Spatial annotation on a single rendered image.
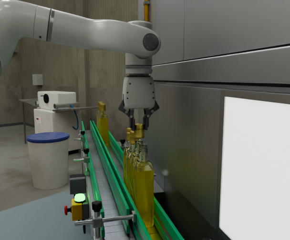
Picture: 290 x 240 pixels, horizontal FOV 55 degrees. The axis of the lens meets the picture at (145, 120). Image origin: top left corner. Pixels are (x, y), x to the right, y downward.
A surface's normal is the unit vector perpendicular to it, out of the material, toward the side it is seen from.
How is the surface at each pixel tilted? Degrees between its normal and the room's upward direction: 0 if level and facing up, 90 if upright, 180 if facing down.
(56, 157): 94
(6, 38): 140
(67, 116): 90
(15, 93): 90
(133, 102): 96
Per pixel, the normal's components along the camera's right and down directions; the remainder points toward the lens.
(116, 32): -0.22, 0.01
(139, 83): 0.24, 0.15
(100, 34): -0.47, 0.00
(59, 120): 0.70, 0.11
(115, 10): -0.71, 0.11
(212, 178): -0.97, 0.04
